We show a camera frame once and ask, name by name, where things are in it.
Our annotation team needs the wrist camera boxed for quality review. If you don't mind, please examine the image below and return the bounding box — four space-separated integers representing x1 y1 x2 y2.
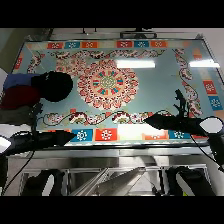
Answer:
29 102 45 134
173 88 192 118

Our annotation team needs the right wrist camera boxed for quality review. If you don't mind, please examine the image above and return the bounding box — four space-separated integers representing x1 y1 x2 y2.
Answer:
173 88 192 118

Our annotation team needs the red garment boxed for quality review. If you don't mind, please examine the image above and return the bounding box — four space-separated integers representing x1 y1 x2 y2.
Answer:
0 85 43 111

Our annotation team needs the white garment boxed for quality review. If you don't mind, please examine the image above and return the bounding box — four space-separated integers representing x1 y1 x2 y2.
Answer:
0 123 35 137

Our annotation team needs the dark green garment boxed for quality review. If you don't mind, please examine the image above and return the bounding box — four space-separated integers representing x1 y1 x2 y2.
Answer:
0 107 38 126

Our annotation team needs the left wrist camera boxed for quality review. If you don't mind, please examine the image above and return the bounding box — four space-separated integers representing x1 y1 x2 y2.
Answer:
29 102 45 134

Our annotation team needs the silver frame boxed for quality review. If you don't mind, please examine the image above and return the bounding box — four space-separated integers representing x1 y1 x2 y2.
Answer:
0 145 224 197

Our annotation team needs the black cable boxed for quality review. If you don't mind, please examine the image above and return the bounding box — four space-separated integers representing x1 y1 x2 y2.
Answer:
189 133 224 174
0 148 37 197

